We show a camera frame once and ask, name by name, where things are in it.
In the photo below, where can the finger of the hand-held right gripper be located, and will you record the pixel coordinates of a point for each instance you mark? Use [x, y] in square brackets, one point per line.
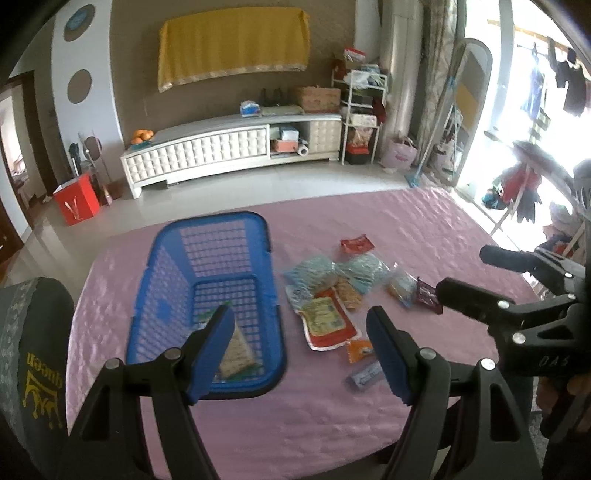
[475, 300]
[517, 259]

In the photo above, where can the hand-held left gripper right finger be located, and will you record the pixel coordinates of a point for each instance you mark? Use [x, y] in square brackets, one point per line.
[388, 360]

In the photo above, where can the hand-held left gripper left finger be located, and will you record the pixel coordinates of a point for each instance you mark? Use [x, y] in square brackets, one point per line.
[217, 350]

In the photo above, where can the cracker packet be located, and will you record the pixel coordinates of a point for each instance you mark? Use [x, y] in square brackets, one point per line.
[238, 355]

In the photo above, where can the blue plastic basket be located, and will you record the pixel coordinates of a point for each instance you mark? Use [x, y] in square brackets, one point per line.
[221, 249]

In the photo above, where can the light blue snack packet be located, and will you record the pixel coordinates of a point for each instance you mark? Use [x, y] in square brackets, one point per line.
[364, 270]
[311, 272]

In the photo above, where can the small red snack packet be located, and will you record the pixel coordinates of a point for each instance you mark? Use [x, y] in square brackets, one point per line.
[356, 243]

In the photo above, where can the person's right hand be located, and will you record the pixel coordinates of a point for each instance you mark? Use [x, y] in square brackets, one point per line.
[547, 394]

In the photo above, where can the grey purple snack bar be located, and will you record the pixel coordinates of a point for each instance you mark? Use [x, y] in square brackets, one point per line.
[364, 377]

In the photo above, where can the small orange snack packet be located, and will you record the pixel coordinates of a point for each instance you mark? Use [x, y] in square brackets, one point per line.
[359, 351]

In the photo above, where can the dark maroon snack packet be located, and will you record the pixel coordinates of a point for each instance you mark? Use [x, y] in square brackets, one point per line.
[427, 295]

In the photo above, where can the clothes drying rack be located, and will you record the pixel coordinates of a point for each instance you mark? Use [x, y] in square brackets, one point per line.
[521, 189]

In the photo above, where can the large red yellow snack packet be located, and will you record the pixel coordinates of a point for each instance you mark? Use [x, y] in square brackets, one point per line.
[325, 318]

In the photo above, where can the clear yellow snack packet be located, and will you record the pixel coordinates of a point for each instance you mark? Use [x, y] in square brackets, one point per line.
[400, 286]

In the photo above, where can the beige patterned snack packet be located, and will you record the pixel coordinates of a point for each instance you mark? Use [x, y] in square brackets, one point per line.
[349, 295]

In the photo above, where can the pink tablecloth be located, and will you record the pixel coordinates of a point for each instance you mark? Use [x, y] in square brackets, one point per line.
[300, 429]

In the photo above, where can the pink bag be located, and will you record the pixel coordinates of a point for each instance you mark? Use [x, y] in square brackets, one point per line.
[399, 154]

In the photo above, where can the standing mirror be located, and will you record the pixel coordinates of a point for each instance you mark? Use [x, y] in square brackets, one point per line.
[475, 101]

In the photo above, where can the blue hanging garment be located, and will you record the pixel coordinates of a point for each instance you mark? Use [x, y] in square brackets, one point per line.
[533, 92]

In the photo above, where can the black hanging shirt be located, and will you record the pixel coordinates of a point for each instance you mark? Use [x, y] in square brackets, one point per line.
[570, 78]

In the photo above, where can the white tufted TV cabinet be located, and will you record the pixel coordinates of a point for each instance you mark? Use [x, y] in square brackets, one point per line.
[198, 147]

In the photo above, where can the red box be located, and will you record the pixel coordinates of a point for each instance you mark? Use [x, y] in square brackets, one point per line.
[76, 203]

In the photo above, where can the patterned curtain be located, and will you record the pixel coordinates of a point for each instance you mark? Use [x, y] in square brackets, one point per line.
[443, 60]

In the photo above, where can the orange box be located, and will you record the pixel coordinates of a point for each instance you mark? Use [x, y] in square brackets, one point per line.
[284, 146]

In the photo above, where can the white shelf rack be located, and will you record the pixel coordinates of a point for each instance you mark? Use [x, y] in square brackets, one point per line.
[362, 106]

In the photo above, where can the paper roll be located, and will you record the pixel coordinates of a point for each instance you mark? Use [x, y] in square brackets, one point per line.
[302, 150]

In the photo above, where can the white standing air conditioner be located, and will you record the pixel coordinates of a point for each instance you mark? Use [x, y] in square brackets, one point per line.
[406, 69]

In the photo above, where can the pile of oranges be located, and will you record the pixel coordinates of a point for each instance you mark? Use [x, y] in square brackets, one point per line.
[142, 136]

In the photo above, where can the standing fan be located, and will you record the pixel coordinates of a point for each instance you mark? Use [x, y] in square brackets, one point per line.
[91, 147]

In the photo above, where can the blue tissue box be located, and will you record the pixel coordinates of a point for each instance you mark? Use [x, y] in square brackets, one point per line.
[251, 109]

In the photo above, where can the cardboard box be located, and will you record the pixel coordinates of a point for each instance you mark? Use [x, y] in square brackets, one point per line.
[316, 98]

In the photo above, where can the yellow cloth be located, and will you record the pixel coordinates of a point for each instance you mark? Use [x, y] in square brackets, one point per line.
[231, 41]

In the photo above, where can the brown door frame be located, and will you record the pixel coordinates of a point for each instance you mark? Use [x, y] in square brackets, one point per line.
[27, 152]

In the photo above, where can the brown round wall decoration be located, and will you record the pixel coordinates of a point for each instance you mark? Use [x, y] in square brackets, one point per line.
[79, 86]

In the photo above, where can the blue round wall decoration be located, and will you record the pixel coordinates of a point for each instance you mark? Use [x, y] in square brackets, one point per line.
[79, 21]

